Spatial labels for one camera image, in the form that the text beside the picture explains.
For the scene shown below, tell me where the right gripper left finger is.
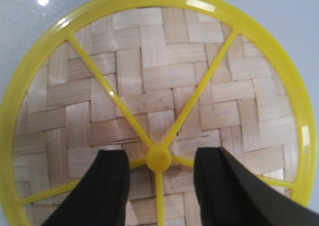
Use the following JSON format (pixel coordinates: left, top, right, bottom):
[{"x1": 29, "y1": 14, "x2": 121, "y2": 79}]
[{"x1": 44, "y1": 150, "x2": 130, "y2": 226}]

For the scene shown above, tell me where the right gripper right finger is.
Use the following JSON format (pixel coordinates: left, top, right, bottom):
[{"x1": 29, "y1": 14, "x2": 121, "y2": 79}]
[{"x1": 193, "y1": 147, "x2": 319, "y2": 226}]

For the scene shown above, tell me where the bamboo steamer lid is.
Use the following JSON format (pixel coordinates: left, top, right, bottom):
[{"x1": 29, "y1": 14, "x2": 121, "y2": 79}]
[{"x1": 0, "y1": 0, "x2": 317, "y2": 226}]

